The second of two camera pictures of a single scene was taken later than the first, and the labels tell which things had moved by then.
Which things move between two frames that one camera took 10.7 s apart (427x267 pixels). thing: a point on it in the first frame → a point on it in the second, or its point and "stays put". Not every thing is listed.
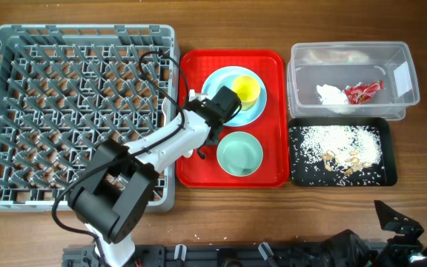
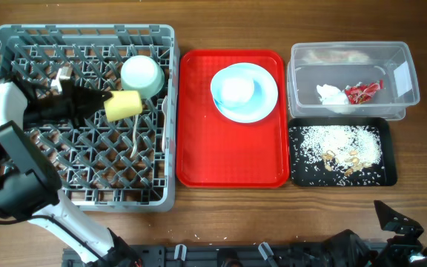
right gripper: x=409 y=245 stays put
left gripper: x=213 y=142 → x=79 y=99
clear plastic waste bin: x=351 y=81 stays put
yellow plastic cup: x=248 y=90 → x=123 y=104
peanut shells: x=329 y=155 stays put
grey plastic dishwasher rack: x=53 y=95 stays put
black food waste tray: x=341 y=151 stays put
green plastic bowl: x=239 y=153 → x=143 y=74
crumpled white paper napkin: x=330 y=95 stays put
